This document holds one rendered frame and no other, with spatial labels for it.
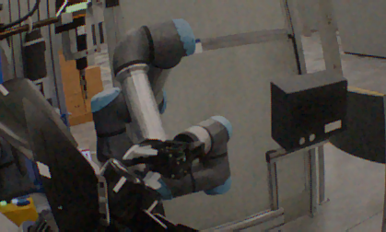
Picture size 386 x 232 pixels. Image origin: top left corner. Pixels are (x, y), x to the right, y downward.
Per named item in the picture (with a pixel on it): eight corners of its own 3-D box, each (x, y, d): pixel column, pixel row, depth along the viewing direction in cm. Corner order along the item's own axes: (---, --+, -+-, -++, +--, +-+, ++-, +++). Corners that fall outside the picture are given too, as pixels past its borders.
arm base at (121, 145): (91, 156, 185) (86, 131, 183) (125, 147, 192) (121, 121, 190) (105, 165, 172) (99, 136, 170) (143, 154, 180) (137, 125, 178)
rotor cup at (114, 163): (87, 229, 80) (128, 175, 81) (61, 192, 91) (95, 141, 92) (143, 259, 89) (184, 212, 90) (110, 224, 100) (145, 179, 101)
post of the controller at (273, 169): (274, 211, 153) (269, 153, 149) (269, 209, 156) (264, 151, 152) (281, 208, 154) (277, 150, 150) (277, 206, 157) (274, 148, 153)
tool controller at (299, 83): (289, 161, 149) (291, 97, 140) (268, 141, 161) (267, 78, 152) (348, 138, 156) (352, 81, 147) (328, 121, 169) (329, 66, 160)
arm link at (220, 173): (187, 195, 137) (180, 156, 135) (225, 183, 141) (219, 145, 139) (198, 203, 130) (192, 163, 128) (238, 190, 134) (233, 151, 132)
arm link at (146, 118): (104, 28, 136) (158, 199, 122) (141, 18, 140) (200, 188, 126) (99, 47, 146) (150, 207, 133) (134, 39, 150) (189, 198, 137)
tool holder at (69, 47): (72, 61, 87) (67, 12, 85) (52, 65, 92) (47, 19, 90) (104, 51, 94) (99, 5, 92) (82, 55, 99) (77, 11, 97)
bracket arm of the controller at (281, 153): (270, 163, 150) (269, 154, 149) (265, 161, 152) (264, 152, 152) (329, 142, 156) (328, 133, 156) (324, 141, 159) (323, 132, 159)
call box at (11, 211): (3, 243, 122) (-9, 213, 120) (3, 232, 131) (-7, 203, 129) (44, 237, 126) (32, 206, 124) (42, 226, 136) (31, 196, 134)
